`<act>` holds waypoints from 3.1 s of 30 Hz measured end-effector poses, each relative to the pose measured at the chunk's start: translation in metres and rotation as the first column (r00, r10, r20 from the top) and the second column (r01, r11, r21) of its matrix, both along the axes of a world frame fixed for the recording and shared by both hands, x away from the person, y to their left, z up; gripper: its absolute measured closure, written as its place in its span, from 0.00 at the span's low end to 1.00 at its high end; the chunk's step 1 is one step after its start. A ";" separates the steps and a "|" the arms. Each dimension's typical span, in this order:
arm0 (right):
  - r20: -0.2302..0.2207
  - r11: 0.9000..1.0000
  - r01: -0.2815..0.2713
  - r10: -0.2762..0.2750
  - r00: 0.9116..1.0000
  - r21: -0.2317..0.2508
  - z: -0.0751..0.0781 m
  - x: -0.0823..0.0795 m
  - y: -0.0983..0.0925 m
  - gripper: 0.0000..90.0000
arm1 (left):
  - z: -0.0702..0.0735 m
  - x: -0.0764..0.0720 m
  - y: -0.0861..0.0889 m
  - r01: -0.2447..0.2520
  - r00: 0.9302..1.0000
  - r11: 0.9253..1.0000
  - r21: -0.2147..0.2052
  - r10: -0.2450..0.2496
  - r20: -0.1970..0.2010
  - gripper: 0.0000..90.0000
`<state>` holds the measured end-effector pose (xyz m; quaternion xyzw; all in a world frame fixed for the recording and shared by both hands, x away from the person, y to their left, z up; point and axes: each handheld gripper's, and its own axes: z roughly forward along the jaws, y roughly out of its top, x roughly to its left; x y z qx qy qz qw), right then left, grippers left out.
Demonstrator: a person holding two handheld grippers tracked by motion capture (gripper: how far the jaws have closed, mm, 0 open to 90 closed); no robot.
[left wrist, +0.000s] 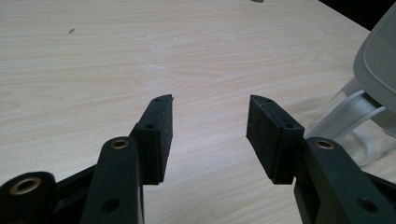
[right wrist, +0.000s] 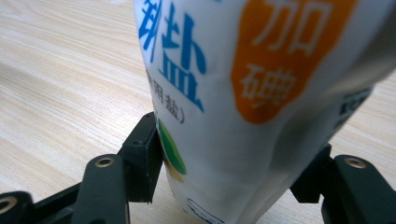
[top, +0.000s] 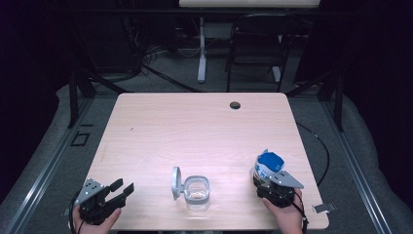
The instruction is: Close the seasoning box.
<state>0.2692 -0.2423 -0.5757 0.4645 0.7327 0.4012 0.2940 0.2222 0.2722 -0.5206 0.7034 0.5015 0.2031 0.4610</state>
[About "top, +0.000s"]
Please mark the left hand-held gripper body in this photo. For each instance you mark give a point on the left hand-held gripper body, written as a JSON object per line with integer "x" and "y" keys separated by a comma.
{"x": 94, "y": 208}

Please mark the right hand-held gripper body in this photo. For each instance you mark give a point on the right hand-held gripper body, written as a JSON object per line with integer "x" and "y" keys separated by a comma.
{"x": 279, "y": 190}

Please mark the blue and white bag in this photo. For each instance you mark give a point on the blue and white bag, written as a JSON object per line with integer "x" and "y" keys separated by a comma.
{"x": 271, "y": 162}

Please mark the clear plastic jar with lid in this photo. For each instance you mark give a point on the clear plastic jar with lid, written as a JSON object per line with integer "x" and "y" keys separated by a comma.
{"x": 195, "y": 191}

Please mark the person's left hand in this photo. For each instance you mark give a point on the person's left hand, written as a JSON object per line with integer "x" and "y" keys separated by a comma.
{"x": 94, "y": 229}

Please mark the person's right hand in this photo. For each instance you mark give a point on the person's right hand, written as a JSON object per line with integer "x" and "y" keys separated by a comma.
{"x": 287, "y": 217}

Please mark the silver tape strip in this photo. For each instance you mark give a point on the silver tape strip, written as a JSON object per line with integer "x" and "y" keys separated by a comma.
{"x": 324, "y": 208}

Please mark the black metal stand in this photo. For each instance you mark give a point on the black metal stand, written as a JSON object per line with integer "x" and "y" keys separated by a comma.
{"x": 339, "y": 104}
{"x": 73, "y": 97}

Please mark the black folding chair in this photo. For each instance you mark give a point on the black folding chair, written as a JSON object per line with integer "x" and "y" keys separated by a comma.
{"x": 259, "y": 42}

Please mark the white desk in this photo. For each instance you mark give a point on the white desk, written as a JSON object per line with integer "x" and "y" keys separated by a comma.
{"x": 246, "y": 3}

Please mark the aluminium floor rail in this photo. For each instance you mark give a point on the aluminium floor rail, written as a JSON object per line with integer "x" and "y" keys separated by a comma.
{"x": 354, "y": 169}
{"x": 48, "y": 169}

